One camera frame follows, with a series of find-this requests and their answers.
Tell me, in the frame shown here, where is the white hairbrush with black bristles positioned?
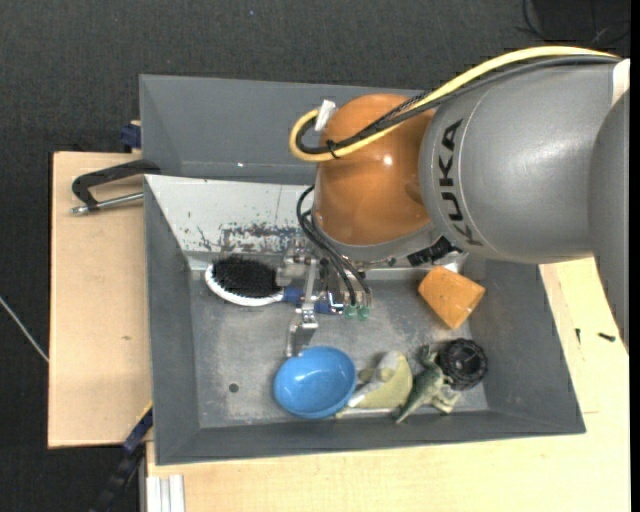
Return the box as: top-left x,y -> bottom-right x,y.
204,254 -> 304,308

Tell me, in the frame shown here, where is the blue plastic bowl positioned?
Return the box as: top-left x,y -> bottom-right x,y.
272,345 -> 358,420

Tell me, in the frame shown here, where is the grey metal bin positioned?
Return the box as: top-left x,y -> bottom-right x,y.
138,73 -> 587,466

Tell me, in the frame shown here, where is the yellow-green soft toy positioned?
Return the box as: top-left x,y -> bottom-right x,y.
334,349 -> 415,419

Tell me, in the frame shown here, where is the orange plastic cup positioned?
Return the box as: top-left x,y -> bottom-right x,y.
417,264 -> 487,331

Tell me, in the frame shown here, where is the green toy dinosaur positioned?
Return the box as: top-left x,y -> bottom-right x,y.
393,344 -> 462,425

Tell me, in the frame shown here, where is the black ribbed ball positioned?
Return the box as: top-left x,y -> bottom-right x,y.
434,337 -> 489,392

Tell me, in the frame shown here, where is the pale wood flat board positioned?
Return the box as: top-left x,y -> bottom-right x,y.
47,151 -> 154,449

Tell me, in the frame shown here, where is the black cylinder on white bracket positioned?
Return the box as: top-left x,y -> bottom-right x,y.
406,239 -> 469,274

